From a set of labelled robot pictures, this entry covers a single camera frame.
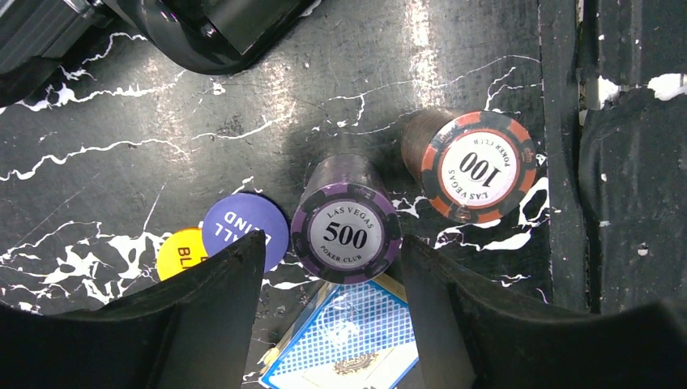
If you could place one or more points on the black poker set case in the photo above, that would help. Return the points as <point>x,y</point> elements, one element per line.
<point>205,37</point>

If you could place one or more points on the purple 500 poker chip stack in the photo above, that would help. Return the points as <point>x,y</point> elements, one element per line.
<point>345,229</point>

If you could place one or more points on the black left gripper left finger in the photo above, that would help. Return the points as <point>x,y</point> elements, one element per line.
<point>190,331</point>

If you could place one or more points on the blue playing card deck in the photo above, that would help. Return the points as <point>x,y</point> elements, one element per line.
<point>348,336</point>

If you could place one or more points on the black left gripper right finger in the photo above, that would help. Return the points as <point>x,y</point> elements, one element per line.
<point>472,333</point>

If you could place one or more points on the blue small blind button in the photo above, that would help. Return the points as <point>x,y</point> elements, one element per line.
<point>238,214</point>

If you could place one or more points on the orange black 100 chip stack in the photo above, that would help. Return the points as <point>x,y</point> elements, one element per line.
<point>473,167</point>

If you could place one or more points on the yellow big blind button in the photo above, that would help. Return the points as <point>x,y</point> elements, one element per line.
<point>182,250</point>

